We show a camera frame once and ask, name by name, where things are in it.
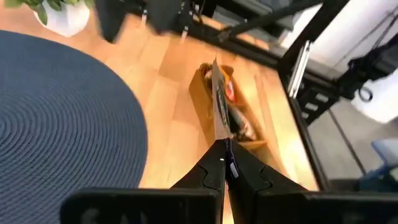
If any wooden three-compartment tea box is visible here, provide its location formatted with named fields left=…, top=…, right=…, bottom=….
left=188, top=62, right=282, bottom=180

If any dark blue blackcurrant tea bag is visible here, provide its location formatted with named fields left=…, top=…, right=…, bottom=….
left=211, top=57, right=241, bottom=180

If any silver aluminium extrusion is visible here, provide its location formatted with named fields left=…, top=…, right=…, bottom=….
left=287, top=39, right=312, bottom=100

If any orange peach tea bag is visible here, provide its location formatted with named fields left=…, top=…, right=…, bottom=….
left=223, top=65, right=238, bottom=103

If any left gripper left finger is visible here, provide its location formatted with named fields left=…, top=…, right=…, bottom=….
left=170, top=139, right=228, bottom=224

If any blue office chair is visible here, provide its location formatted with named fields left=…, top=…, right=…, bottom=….
left=359, top=138, right=398, bottom=190

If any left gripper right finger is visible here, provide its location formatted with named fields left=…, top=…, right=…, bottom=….
left=228, top=140, right=307, bottom=224

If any beige fruit tea bag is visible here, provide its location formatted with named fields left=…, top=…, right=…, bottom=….
left=228, top=104, right=257, bottom=141

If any round dark woven placemat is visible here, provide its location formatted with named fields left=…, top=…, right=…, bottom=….
left=0, top=30, right=149, bottom=224

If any black articulated stand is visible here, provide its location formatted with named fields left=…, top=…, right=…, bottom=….
left=337, top=40, right=398, bottom=104

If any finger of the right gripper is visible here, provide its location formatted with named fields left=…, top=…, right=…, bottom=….
left=95, top=0, right=127, bottom=44

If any small green potted plant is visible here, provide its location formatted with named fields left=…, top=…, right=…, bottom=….
left=0, top=0, right=94, bottom=38

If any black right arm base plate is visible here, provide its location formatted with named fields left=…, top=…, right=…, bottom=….
left=139, top=17, right=195, bottom=35

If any black aluminium table frame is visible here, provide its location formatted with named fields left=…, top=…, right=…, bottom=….
left=186, top=0, right=352, bottom=190

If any black drawer cabinet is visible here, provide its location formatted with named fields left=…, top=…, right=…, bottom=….
left=297, top=86, right=342, bottom=126

